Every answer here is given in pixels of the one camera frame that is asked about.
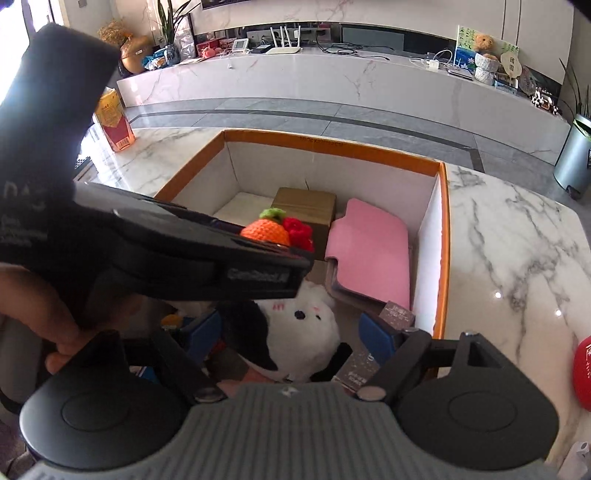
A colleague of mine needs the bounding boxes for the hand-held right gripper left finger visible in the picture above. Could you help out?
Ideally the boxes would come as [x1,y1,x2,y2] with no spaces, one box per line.
[69,308,228,403]

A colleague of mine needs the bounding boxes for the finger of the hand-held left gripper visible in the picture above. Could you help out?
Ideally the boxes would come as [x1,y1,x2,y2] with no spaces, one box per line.
[115,209,315,275]
[74,181,245,235]

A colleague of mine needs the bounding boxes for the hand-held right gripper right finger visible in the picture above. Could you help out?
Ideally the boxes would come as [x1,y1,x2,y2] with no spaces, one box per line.
[356,312,525,402]

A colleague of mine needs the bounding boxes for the dark patterned box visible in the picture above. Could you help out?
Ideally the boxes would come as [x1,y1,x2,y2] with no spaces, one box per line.
[335,301,416,391]

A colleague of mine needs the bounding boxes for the crochet orange toy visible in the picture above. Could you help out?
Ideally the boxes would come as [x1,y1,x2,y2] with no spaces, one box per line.
[239,209,317,254]

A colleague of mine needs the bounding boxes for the white bunny plush pink striped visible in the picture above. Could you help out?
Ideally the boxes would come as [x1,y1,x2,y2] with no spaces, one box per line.
[221,279,343,384]

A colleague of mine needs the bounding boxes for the pink wallet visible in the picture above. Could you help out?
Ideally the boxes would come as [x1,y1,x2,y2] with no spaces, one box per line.
[323,198,413,311]

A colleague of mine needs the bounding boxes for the brown gift box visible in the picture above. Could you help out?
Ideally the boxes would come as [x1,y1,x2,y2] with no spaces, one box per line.
[270,187,338,241]

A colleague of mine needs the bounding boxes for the orange cardboard box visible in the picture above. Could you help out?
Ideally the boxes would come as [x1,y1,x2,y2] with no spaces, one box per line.
[152,129,451,342]

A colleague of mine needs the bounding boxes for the person's left hand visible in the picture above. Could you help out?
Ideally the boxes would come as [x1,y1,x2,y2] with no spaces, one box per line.
[0,267,95,376]

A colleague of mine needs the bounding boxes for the tea bottle red label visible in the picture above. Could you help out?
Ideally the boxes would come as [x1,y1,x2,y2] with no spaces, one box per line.
[95,88,136,152]

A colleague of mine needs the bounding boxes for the gold acorn vase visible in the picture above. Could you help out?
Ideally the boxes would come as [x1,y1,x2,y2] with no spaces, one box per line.
[119,34,155,75]

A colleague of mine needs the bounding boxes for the dried flower bunch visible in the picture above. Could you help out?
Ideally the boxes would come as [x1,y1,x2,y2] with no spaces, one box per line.
[97,18,132,44]

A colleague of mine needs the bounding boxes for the blue snack bags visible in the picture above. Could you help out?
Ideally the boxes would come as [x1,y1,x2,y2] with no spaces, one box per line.
[142,48,169,71]

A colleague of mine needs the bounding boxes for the green plant in blue vase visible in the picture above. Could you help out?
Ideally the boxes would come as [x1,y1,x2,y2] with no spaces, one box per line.
[152,0,195,65]

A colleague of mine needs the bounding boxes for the clear plastic bag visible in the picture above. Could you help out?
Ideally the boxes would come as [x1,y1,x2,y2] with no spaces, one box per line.
[178,25,197,61]

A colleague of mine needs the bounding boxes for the white router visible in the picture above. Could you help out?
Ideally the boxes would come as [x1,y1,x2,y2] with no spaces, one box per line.
[268,25,303,55]

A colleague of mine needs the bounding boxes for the white marble tv cabinet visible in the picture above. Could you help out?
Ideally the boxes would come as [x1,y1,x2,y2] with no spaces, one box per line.
[115,44,571,167]

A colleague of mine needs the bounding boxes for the white phone stand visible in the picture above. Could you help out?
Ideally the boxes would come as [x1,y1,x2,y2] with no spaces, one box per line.
[570,440,591,480]

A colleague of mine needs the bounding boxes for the grey trash can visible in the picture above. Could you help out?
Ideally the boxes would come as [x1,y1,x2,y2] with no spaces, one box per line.
[553,114,591,199]

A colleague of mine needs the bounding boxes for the black and white cow toy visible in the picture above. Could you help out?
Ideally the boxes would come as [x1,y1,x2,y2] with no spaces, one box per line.
[531,90,561,114]

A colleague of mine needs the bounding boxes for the long leaf green plant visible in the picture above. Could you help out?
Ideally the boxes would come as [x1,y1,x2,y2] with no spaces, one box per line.
[558,58,591,139]

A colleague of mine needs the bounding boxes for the decorative plate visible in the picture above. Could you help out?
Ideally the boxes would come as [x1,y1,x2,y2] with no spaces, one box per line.
[519,69,541,95]

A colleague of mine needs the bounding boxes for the green and blue painting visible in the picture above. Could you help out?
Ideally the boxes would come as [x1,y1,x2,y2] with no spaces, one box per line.
[455,25,520,77]

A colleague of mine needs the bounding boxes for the round paper fan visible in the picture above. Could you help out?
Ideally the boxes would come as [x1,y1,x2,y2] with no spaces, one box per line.
[501,51,525,88]

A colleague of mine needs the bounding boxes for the red mug wooden handle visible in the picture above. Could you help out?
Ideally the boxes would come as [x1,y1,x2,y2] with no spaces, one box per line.
[573,336,591,411]

